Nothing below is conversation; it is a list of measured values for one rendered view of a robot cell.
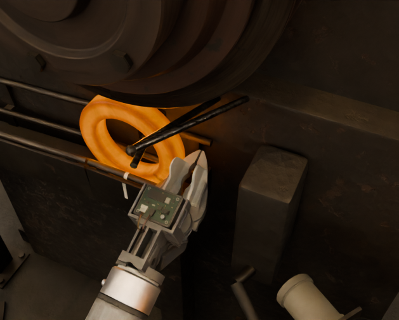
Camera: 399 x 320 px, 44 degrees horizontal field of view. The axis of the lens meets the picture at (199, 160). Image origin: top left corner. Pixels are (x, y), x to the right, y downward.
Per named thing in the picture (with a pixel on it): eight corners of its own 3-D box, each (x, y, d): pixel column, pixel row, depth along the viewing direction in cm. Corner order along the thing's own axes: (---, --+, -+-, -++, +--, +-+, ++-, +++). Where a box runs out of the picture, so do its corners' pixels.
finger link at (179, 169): (197, 137, 73) (170, 191, 70) (203, 154, 78) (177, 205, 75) (179, 131, 74) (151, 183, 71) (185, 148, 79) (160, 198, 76)
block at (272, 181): (250, 225, 92) (262, 136, 75) (290, 240, 90) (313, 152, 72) (228, 272, 86) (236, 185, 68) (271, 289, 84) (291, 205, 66)
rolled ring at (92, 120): (169, 120, 70) (180, 106, 71) (66, 89, 76) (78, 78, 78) (181, 202, 83) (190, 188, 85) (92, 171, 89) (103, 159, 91)
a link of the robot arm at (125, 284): (154, 319, 69) (105, 295, 72) (168, 288, 71) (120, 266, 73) (141, 311, 63) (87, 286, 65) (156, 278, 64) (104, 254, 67)
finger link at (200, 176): (216, 143, 72) (189, 199, 69) (220, 160, 77) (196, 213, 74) (197, 137, 73) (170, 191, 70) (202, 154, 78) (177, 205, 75)
